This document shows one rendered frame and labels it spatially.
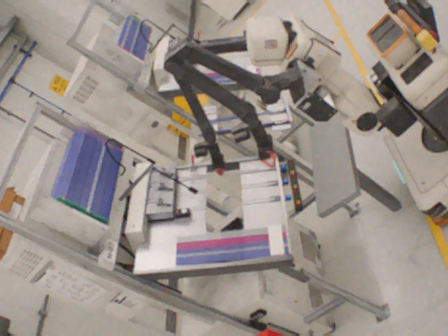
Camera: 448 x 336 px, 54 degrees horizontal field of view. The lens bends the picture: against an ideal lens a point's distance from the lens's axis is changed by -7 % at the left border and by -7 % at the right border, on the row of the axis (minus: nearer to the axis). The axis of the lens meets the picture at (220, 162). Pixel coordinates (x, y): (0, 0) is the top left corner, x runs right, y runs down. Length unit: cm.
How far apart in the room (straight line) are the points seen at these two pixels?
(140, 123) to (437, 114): 208
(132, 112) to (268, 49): 166
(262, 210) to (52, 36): 365
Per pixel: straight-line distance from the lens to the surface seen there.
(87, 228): 212
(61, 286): 233
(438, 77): 195
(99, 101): 332
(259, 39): 185
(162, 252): 221
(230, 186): 374
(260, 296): 233
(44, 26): 533
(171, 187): 241
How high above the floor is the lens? 201
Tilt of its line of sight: 25 degrees down
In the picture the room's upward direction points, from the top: 59 degrees counter-clockwise
